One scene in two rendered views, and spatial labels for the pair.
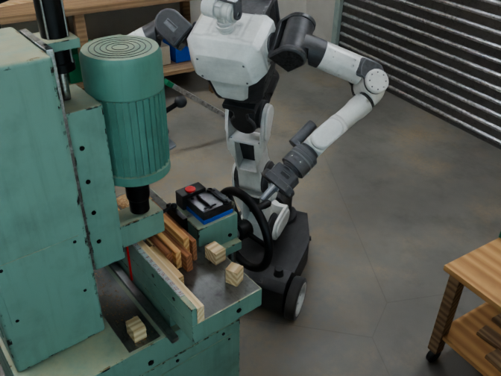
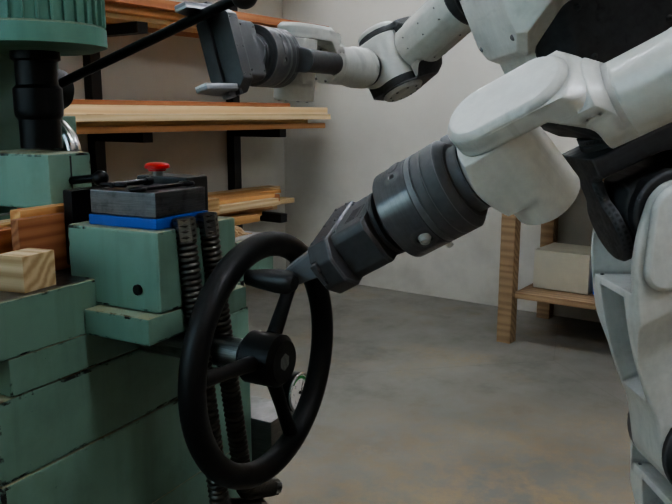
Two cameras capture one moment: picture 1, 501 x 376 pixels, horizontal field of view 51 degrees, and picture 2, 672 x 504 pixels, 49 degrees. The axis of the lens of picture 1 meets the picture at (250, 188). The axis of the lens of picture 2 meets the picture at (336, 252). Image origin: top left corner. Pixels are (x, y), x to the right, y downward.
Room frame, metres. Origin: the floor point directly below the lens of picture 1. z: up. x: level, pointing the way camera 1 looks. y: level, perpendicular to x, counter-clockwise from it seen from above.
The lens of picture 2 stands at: (1.08, -0.75, 1.08)
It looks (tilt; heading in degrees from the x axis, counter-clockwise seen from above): 11 degrees down; 67
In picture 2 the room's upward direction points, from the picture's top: straight up
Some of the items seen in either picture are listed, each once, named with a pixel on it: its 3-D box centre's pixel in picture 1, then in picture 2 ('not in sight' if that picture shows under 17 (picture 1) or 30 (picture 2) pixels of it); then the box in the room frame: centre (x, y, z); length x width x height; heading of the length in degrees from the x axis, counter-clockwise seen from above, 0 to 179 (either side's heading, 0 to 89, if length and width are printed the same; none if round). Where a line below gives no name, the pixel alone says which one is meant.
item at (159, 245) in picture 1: (148, 239); not in sight; (1.13, 0.28, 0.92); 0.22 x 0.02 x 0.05; 39
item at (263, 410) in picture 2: not in sight; (255, 429); (1.41, 0.34, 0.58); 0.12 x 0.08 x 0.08; 129
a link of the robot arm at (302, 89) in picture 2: not in sight; (294, 65); (1.49, 0.37, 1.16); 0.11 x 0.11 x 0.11; 39
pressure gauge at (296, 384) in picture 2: not in sight; (290, 396); (1.45, 0.29, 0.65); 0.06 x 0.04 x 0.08; 39
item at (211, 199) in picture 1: (203, 200); (157, 196); (1.23, 0.13, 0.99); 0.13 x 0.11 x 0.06; 39
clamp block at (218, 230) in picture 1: (204, 221); (155, 257); (1.23, 0.13, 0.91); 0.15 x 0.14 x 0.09; 39
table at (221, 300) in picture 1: (180, 245); (104, 286); (1.17, 0.20, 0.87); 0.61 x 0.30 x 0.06; 39
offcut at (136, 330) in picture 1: (136, 329); not in sight; (0.90, 0.28, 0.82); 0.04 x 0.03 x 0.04; 39
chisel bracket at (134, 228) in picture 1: (134, 225); (35, 183); (1.10, 0.30, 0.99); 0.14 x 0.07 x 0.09; 129
